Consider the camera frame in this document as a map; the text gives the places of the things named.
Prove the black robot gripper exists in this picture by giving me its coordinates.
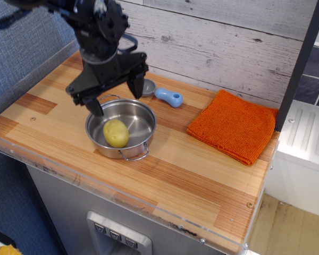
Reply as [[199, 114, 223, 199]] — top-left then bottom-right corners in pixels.
[[46, 1, 148, 116]]

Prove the yellow toy potato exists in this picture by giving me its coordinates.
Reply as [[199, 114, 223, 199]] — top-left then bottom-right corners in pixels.
[[103, 119, 129, 148]]

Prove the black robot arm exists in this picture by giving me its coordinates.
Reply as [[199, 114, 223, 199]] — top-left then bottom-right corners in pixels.
[[8, 1, 148, 116]]

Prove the stainless steel pot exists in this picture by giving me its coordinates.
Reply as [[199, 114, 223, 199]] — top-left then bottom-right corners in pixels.
[[86, 95, 157, 161]]

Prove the blue grey toy scoop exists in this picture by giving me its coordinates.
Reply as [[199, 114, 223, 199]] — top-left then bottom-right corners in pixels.
[[142, 79, 183, 108]]

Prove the clear acrylic edge guard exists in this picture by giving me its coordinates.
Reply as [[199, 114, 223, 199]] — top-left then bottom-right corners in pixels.
[[0, 128, 279, 254]]

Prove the orange knitted cloth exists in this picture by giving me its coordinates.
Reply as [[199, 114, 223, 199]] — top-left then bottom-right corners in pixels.
[[187, 90, 279, 166]]

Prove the silver dispenser button panel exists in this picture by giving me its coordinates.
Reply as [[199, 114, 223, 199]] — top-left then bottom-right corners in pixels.
[[86, 211, 153, 254]]

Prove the yellow black object on floor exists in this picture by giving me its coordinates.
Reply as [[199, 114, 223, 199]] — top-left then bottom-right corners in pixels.
[[0, 242, 22, 255]]

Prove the white ribbed cabinet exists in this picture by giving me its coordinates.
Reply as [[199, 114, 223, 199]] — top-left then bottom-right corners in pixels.
[[265, 100, 319, 215]]

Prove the left dark grey post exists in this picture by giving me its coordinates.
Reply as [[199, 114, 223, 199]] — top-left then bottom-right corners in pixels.
[[79, 47, 87, 70]]

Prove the dark grey post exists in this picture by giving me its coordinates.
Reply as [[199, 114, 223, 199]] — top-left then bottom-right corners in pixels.
[[275, 1, 319, 132], [79, 47, 87, 70]]

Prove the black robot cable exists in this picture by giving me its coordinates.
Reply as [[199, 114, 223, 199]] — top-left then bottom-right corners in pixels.
[[0, 6, 32, 30]]

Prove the right dark grey post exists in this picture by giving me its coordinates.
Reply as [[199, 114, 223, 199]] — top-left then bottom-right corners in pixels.
[[275, 1, 319, 132]]

